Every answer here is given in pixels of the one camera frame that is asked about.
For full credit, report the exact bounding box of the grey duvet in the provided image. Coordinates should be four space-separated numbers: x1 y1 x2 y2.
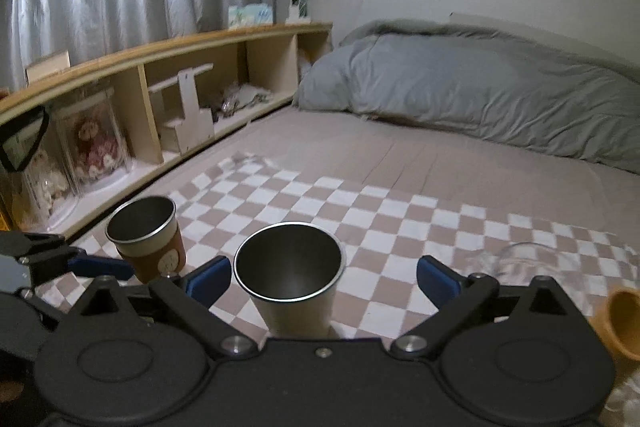
295 20 639 172

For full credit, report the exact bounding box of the clear glass mug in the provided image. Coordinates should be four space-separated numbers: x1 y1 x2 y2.
465 242 586 296

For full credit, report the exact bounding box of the wooden box on shelf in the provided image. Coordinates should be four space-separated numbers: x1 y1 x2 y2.
25 51 70 86

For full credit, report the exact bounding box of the tissue box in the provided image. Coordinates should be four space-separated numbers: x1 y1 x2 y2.
228 3 273 29

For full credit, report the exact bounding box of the wooden low shelf unit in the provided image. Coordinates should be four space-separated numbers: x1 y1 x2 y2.
1 23 332 236

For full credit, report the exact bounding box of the brown wooden cup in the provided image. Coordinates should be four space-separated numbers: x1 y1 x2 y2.
589 287 640 381

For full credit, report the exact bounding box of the checkered brown white cloth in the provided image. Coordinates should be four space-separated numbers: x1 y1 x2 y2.
29 150 640 427

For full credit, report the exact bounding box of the white steel-lined cup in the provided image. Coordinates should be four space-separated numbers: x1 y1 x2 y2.
232 222 346 339

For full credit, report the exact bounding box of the grey crumpled cloth in shelf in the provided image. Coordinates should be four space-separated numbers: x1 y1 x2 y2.
210 83 273 122

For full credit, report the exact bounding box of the steel cup with brown sleeve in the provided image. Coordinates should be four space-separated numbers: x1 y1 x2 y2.
105 195 186 284

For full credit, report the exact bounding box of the small wooden tool caddy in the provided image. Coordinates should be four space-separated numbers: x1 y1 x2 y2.
148 63 215 155

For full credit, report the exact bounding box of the doll in clear case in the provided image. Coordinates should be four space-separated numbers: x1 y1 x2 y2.
53 88 131 194

